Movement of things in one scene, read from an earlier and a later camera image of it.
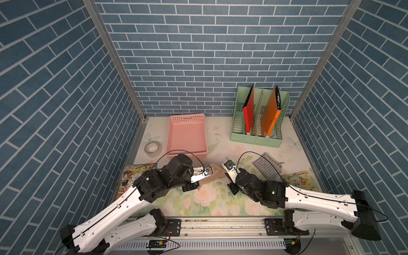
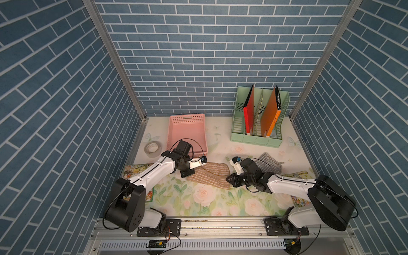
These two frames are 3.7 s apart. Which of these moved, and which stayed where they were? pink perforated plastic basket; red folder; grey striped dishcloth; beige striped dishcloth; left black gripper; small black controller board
Moved: left black gripper; beige striped dishcloth
Stayed: red folder; grey striped dishcloth; pink perforated plastic basket; small black controller board
